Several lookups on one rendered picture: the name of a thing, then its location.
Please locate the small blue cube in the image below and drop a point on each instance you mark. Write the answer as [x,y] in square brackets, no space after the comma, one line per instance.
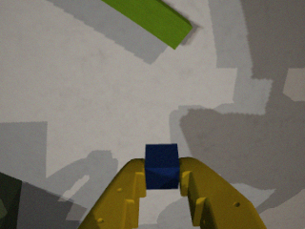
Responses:
[161,166]

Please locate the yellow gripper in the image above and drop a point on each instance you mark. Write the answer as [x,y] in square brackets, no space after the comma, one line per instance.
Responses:
[214,202]

